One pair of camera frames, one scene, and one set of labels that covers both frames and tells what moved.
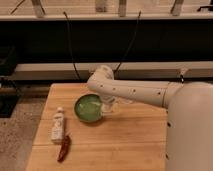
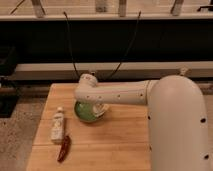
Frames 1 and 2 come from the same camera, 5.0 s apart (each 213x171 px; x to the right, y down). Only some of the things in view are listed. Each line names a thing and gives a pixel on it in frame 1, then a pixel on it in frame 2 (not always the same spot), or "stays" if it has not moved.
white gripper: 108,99 -> 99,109
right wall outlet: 183,70 stays
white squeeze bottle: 58,126 stays
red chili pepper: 65,148 stays
